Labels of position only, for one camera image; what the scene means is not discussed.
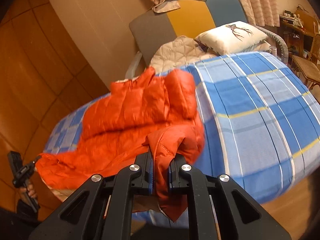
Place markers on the cluttered wooden desk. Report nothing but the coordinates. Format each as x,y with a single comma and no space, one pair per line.
298,29

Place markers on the beige quilted blanket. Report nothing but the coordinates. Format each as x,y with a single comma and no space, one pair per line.
179,52

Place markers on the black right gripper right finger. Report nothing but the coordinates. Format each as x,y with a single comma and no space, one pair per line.
219,208

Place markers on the grey yellow blue headboard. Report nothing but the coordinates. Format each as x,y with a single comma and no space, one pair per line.
152,30

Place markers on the wooden wardrobe panels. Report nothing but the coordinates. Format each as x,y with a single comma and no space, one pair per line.
44,77

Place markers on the orange quilted puffer jacket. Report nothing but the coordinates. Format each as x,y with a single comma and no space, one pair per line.
151,113

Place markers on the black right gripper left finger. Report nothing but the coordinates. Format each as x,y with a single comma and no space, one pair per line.
101,208

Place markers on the right pink patterned curtain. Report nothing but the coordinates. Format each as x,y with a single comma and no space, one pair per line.
261,12

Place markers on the wicker back wooden chair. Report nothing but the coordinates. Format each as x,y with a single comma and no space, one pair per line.
307,67

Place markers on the white pillow with deer print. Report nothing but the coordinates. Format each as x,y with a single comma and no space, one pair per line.
232,38

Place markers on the person left hand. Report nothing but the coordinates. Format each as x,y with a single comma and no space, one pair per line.
29,189

